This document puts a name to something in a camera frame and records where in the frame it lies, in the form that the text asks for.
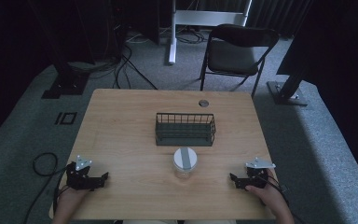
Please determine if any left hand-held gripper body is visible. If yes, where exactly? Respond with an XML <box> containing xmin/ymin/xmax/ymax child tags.
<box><xmin>65</xmin><ymin>154</ymin><xmax>98</xmax><ymax>191</ymax></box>

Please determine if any person's right hand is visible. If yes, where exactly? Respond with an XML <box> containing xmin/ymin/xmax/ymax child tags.
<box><xmin>244</xmin><ymin>169</ymin><xmax>284</xmax><ymax>207</ymax></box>

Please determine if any white metal desk frame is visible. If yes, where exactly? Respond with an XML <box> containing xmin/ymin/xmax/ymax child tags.
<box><xmin>167</xmin><ymin>0</ymin><xmax>254</xmax><ymax>66</ymax></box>

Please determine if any black folding chair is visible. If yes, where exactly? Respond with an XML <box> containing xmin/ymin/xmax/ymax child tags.
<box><xmin>199</xmin><ymin>23</ymin><xmax>280</xmax><ymax>99</ymax></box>

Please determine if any person's left hand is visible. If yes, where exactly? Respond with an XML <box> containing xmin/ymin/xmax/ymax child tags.
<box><xmin>57</xmin><ymin>185</ymin><xmax>91</xmax><ymax>207</ymax></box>

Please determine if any black floor cables bundle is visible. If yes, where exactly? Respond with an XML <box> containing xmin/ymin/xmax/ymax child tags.
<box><xmin>68</xmin><ymin>29</ymin><xmax>159</xmax><ymax>91</ymax></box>

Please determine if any dark wire basket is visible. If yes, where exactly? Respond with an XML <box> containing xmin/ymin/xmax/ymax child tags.
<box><xmin>154</xmin><ymin>112</ymin><xmax>217</xmax><ymax>147</ymax></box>

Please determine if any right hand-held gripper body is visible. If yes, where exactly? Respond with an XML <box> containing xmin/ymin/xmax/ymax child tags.
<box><xmin>243</xmin><ymin>157</ymin><xmax>277</xmax><ymax>190</ymax></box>

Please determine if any black floor socket plate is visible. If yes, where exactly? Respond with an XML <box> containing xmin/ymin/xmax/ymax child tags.
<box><xmin>54</xmin><ymin>111</ymin><xmax>78</xmax><ymax>126</ymax></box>

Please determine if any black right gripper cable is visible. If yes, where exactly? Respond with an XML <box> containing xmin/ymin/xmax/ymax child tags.
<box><xmin>262</xmin><ymin>174</ymin><xmax>307</xmax><ymax>224</ymax></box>

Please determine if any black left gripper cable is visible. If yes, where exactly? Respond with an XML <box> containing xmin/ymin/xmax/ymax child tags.
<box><xmin>22</xmin><ymin>151</ymin><xmax>69</xmax><ymax>224</ymax></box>

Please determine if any black metal stand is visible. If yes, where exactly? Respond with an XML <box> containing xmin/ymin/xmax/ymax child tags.
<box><xmin>266</xmin><ymin>66</ymin><xmax>310</xmax><ymax>107</ymax></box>
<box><xmin>40</xmin><ymin>46</ymin><xmax>90</xmax><ymax>100</ymax></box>

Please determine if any dark curtain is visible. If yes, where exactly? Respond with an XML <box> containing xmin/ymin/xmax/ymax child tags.
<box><xmin>276</xmin><ymin>0</ymin><xmax>358</xmax><ymax>194</ymax></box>

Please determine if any clear jar with white lid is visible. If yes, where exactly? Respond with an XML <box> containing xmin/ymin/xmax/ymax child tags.
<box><xmin>172</xmin><ymin>147</ymin><xmax>199</xmax><ymax>180</ymax></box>

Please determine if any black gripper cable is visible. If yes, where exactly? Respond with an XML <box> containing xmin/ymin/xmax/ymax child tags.
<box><xmin>262</xmin><ymin>174</ymin><xmax>307</xmax><ymax>224</ymax></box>
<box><xmin>22</xmin><ymin>151</ymin><xmax>69</xmax><ymax>224</ymax></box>

